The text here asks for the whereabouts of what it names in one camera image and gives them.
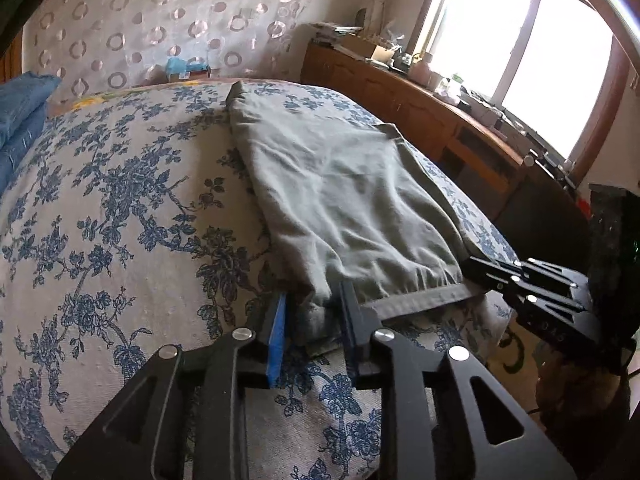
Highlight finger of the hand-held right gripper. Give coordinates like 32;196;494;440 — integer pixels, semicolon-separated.
500;274;588;317
464;255;578;288

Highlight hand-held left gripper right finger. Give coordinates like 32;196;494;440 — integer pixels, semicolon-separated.
340;279;576;480

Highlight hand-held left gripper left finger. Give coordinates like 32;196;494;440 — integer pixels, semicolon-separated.
52;294;289;480

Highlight grey pants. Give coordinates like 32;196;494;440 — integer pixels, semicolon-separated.
226;80;501;358

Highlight long wooden cabinet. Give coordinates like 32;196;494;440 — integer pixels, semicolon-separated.
302;40;591;261

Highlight blue floral bedsheet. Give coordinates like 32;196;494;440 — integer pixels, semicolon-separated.
0;80;521;480

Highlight white jar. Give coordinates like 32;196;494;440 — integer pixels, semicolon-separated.
419;52;443;86

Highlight window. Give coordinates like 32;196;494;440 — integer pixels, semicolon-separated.
405;0;632;186

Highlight open cardboard box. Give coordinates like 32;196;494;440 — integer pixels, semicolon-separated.
345;35;397;62

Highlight cardboard box with blue bags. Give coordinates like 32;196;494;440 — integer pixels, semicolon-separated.
165;57;212;83

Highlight circle pattern curtain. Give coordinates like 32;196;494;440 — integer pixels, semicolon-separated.
22;0;321;106

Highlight folded blue jeans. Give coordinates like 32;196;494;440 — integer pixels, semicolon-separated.
0;72;63;192

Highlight wooden wardrobe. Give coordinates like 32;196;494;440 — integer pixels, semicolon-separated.
0;35;23;83

